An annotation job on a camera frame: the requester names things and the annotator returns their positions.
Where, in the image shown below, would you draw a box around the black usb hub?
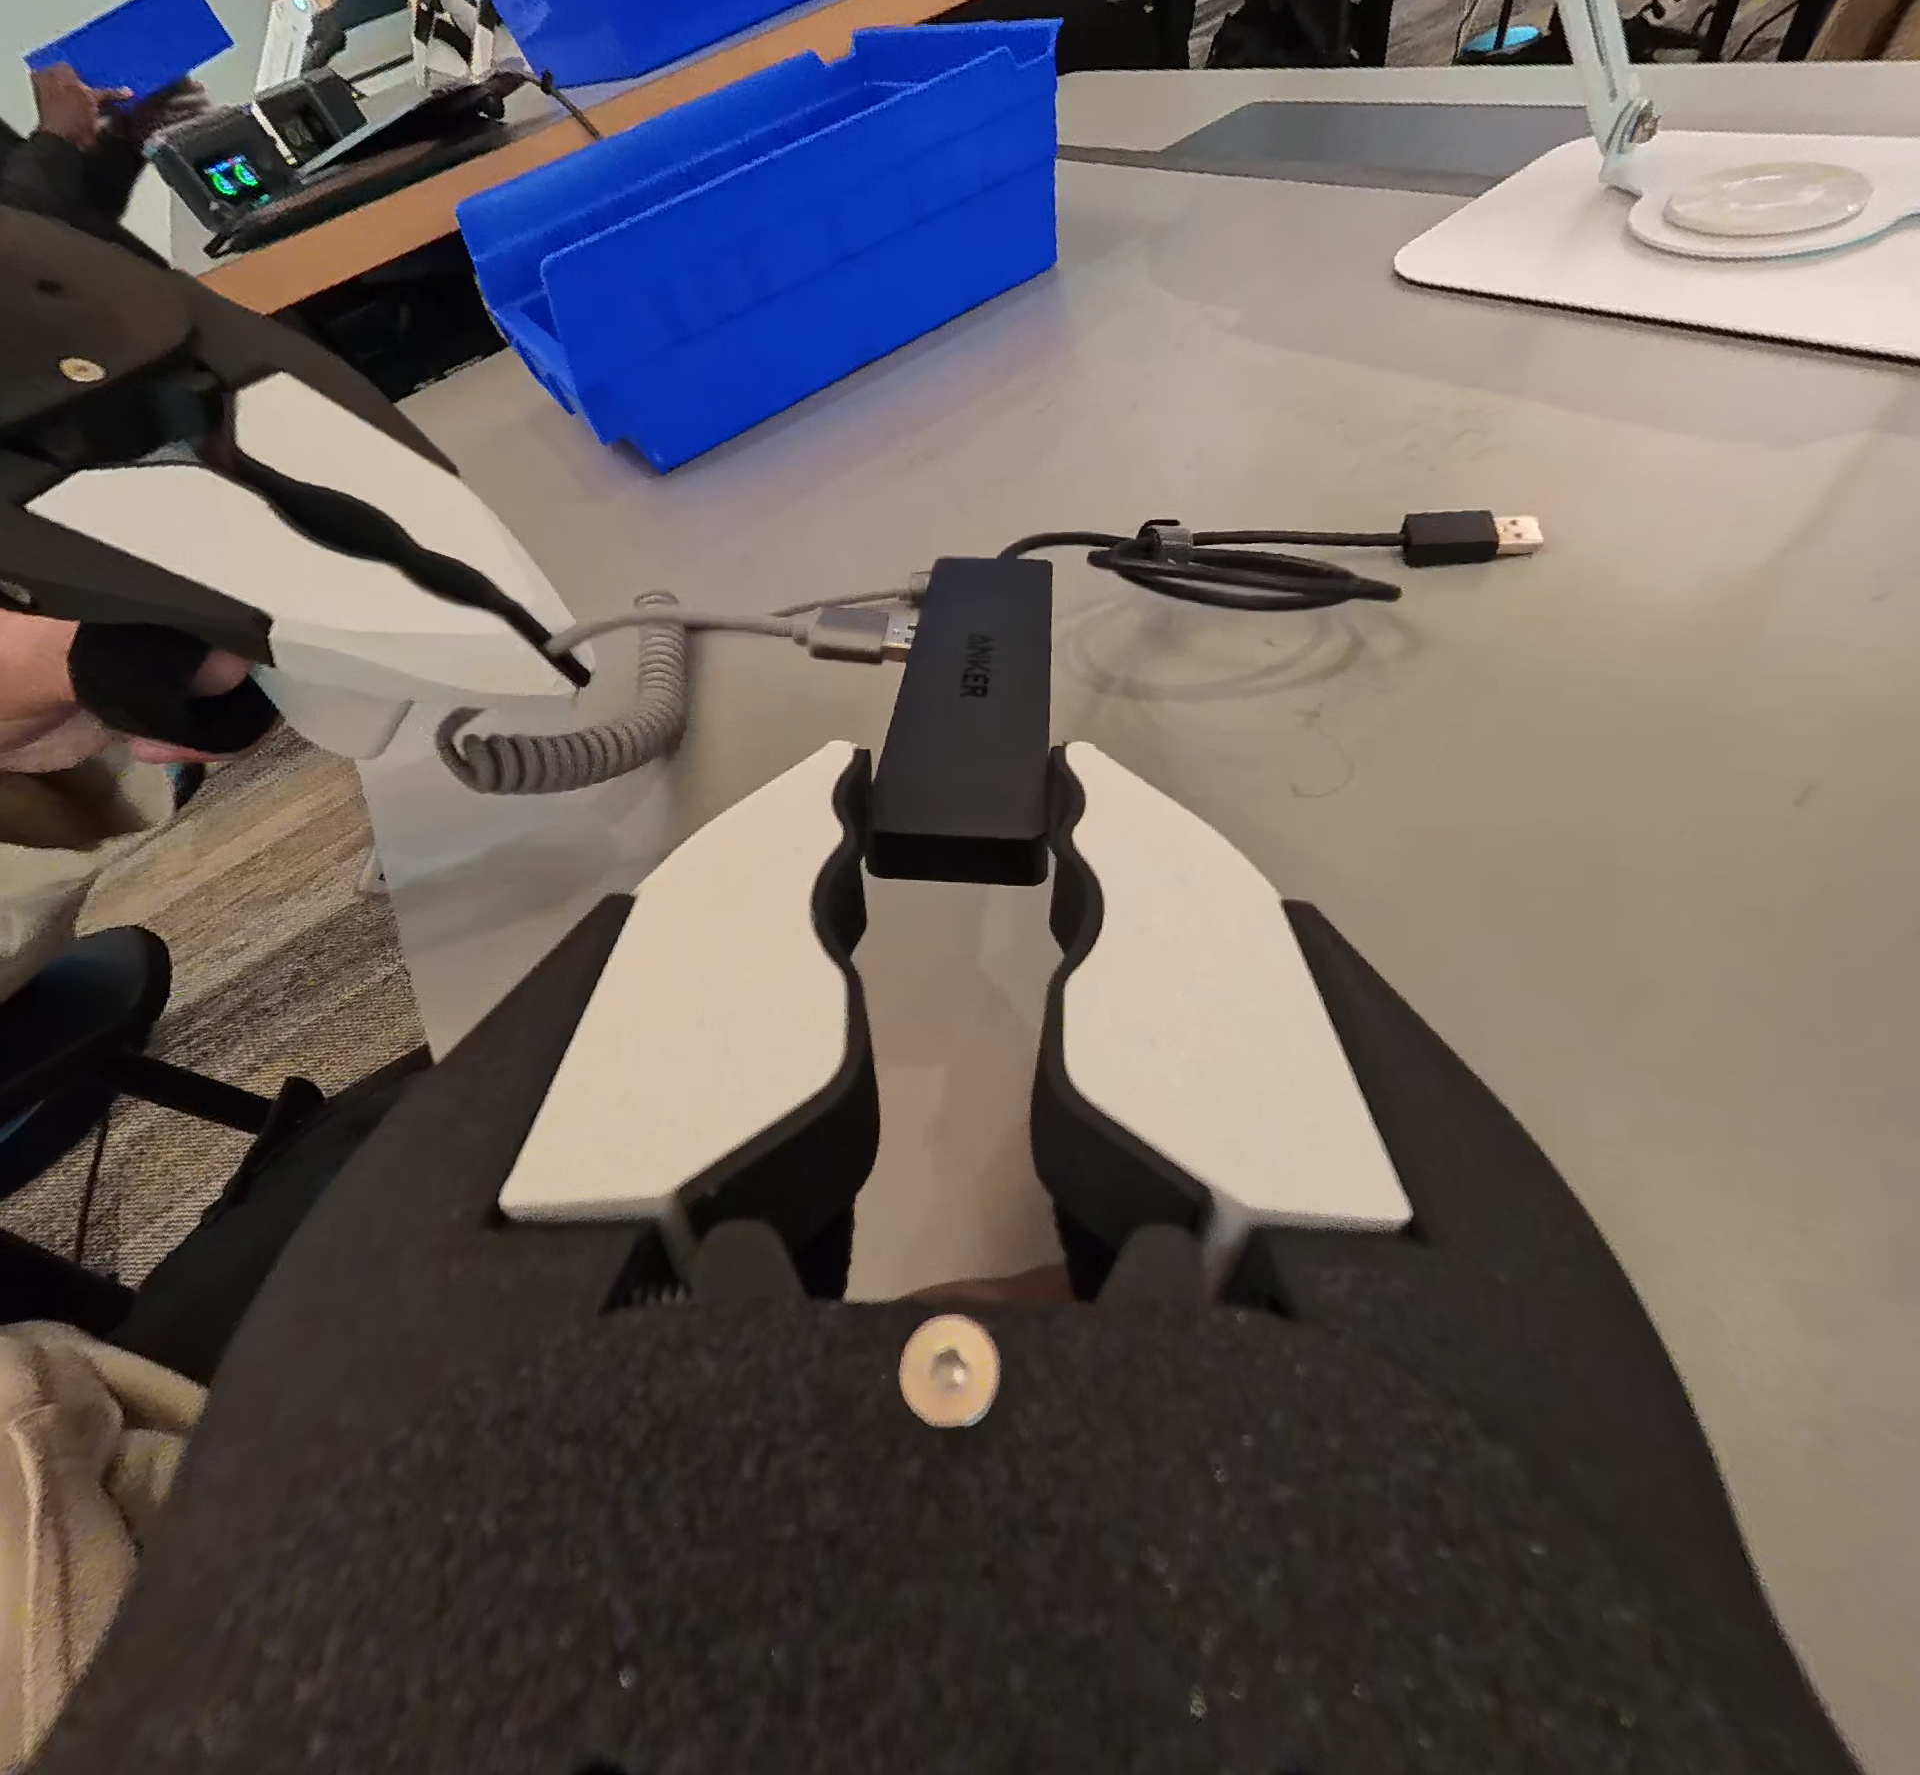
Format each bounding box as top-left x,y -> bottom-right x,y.
867,508 -> 1551,889

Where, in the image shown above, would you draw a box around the person's left hand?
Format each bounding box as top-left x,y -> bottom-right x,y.
0,606 -> 174,775

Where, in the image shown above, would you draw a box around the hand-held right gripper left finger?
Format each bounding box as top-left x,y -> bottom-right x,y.
499,741 -> 880,1229

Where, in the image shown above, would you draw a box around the grey usb cable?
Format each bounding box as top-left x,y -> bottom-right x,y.
435,573 -> 934,800

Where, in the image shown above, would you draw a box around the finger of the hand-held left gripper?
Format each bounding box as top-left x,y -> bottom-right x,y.
24,458 -> 596,708
224,368 -> 593,684

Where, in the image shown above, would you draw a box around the black device green display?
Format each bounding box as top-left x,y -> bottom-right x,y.
149,72 -> 368,232

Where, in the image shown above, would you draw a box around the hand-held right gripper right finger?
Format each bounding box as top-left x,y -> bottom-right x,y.
1033,741 -> 1415,1237

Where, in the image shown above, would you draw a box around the person's tan trousers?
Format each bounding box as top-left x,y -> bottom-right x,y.
0,1317 -> 208,1775

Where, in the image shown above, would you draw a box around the white document stand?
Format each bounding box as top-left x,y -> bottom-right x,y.
1395,0 -> 1920,362

